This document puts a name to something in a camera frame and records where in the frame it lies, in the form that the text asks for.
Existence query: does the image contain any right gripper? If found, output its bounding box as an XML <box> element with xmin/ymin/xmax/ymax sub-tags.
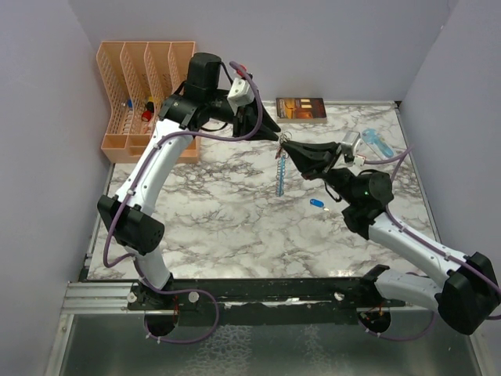
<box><xmin>282</xmin><ymin>139</ymin><xmax>359</xmax><ymax>205</ymax></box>

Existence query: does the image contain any metal keyring holder blue handle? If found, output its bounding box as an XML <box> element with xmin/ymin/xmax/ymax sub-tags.
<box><xmin>275</xmin><ymin>132</ymin><xmax>291</xmax><ymax>197</ymax></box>

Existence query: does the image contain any blue key tag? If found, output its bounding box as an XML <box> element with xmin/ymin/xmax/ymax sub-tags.
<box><xmin>309</xmin><ymin>198</ymin><xmax>330</xmax><ymax>212</ymax></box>

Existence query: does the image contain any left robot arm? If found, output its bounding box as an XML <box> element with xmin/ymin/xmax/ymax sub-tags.
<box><xmin>97</xmin><ymin>52</ymin><xmax>281</xmax><ymax>309</ymax></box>

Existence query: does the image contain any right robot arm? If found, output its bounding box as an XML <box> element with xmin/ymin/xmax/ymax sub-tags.
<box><xmin>280</xmin><ymin>141</ymin><xmax>500</xmax><ymax>335</ymax></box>

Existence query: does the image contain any brown book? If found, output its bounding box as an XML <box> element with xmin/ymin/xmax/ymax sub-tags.
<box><xmin>276</xmin><ymin>98</ymin><xmax>327</xmax><ymax>124</ymax></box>

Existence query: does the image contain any blue packaged toothbrush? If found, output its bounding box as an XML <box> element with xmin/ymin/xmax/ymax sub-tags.
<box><xmin>361</xmin><ymin>128</ymin><xmax>395</xmax><ymax>160</ymax></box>

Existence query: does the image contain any red round bottle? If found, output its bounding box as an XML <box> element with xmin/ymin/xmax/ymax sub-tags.
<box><xmin>142</xmin><ymin>110</ymin><xmax>153</xmax><ymax>121</ymax></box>

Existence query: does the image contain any orange plastic file organizer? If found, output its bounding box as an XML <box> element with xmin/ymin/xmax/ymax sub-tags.
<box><xmin>96</xmin><ymin>41</ymin><xmax>196</xmax><ymax>164</ymax></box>

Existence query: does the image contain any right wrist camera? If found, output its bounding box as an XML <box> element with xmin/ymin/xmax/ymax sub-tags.
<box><xmin>341</xmin><ymin>131</ymin><xmax>366</xmax><ymax>167</ymax></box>

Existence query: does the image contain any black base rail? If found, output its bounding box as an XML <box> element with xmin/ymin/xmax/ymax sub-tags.
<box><xmin>77</xmin><ymin>254</ymin><xmax>412</xmax><ymax>326</ymax></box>

